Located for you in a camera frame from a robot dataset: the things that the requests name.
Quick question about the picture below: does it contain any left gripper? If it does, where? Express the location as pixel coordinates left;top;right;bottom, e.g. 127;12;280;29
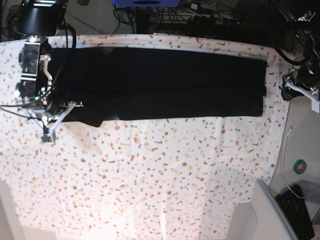
279;71;320;102

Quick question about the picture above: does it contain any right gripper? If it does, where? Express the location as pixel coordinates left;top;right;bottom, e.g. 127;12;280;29
39;94;69;120

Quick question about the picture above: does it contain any black t-shirt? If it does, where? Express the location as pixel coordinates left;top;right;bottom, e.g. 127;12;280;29
48;47;267;127

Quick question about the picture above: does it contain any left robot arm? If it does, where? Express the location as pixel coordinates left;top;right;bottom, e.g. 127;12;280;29
270;0;320;101

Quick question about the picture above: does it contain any black power strip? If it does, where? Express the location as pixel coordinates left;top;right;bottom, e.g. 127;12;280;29
189;14;243;27

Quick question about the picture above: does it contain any black keyboard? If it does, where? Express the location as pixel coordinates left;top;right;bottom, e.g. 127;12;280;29
275;190;315;240

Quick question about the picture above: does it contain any terrazzo pattern tablecloth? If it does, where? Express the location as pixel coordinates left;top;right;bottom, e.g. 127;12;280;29
0;34;292;240

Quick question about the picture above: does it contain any grey laptop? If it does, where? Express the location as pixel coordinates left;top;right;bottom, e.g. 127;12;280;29
251;179;298;240

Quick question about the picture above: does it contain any white cable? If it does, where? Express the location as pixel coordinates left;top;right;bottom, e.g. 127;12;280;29
281;127;307;199

